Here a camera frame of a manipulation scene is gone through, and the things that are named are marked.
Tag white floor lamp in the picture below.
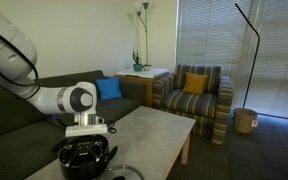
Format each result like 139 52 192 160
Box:
132 0 152 68

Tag blue throw pillow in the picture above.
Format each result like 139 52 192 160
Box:
95 77 123 101

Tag mustard yellow cushion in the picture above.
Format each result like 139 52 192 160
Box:
182 71 209 95

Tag wooden side table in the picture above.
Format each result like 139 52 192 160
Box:
115 68 170 108

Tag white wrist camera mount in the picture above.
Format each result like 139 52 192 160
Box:
64 123 108 138

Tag black bent floor lamp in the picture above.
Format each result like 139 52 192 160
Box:
234 2 262 109

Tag plant in teal pot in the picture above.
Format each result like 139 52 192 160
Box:
132 49 144 73

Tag striped armchair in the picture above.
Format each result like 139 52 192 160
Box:
151 64 234 145

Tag glass pot lid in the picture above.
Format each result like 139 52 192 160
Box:
95 164 146 180

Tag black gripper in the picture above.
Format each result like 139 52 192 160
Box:
67 134 106 158

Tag wicker waste basket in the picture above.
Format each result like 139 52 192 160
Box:
233 107 259 134

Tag dark grey sofa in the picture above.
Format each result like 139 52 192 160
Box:
0 69 158 180

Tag black cooking pot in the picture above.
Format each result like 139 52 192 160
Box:
51 134 119 180

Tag light wooden table leg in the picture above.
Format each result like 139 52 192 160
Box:
180 131 192 166

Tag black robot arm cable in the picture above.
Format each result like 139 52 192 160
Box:
0 23 118 135

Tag white window blinds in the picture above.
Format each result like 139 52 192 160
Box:
176 0 288 121

